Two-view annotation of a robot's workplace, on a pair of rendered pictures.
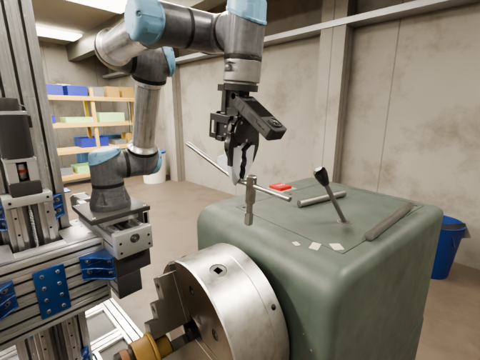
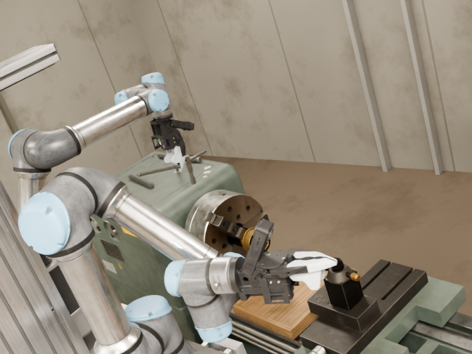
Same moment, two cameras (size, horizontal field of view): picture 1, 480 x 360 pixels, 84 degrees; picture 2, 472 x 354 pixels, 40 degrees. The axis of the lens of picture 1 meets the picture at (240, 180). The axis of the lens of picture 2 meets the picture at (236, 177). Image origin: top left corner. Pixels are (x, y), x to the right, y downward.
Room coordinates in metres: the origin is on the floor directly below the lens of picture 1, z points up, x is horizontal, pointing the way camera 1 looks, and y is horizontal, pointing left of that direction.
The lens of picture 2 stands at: (0.24, 2.25, 2.26)
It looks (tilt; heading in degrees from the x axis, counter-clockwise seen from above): 24 degrees down; 274
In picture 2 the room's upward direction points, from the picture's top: 19 degrees counter-clockwise
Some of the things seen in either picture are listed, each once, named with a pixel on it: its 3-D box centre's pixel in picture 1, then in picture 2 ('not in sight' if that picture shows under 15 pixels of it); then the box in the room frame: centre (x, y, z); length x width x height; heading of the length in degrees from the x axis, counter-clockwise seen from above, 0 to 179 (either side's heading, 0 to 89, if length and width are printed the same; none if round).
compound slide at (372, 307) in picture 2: not in sight; (343, 305); (0.17, 0.58, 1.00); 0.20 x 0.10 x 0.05; 129
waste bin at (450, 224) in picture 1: (435, 244); not in sight; (2.34, -1.88, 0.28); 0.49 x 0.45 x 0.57; 49
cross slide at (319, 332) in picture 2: not in sight; (365, 307); (0.10, 0.56, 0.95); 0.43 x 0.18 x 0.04; 39
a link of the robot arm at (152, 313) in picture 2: not in sight; (151, 324); (0.66, 0.87, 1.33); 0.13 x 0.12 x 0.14; 67
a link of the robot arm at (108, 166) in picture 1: (108, 164); not in sight; (1.02, 0.51, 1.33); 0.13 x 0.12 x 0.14; 129
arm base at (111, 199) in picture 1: (109, 193); not in sight; (1.02, 0.52, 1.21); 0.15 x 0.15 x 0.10
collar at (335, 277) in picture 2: not in sight; (338, 272); (0.15, 0.60, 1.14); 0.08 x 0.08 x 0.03
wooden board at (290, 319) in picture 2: not in sight; (294, 292); (0.31, 0.28, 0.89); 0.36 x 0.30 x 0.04; 39
